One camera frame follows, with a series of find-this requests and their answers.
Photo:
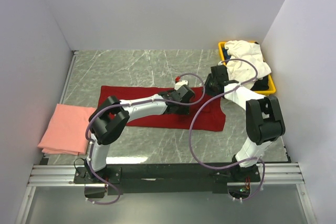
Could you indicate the black garment in bin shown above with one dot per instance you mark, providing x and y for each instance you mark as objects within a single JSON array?
[{"x": 261, "y": 84}]

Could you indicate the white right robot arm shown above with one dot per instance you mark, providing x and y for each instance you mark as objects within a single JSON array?
[{"x": 264, "y": 120}]

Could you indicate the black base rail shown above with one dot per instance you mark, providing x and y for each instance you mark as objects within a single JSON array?
[{"x": 162, "y": 178}]

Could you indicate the white t shirt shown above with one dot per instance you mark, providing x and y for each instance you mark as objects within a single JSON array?
[{"x": 245, "y": 54}]

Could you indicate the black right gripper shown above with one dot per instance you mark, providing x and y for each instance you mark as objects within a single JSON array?
[{"x": 208, "y": 92}]

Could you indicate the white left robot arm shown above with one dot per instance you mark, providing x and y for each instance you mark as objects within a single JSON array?
[{"x": 109, "y": 120}]

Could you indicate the folded pink t shirt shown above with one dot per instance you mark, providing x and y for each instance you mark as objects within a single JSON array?
[{"x": 65, "y": 133}]

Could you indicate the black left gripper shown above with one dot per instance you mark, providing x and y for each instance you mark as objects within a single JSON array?
[{"x": 185, "y": 110}]

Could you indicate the blue garment in bin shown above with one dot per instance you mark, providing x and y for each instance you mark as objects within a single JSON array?
[{"x": 226, "y": 55}]

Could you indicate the yellow plastic bin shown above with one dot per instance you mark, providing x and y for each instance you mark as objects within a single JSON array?
[{"x": 272, "y": 88}]

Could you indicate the red t shirt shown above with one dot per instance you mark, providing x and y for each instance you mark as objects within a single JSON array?
[{"x": 211, "y": 118}]

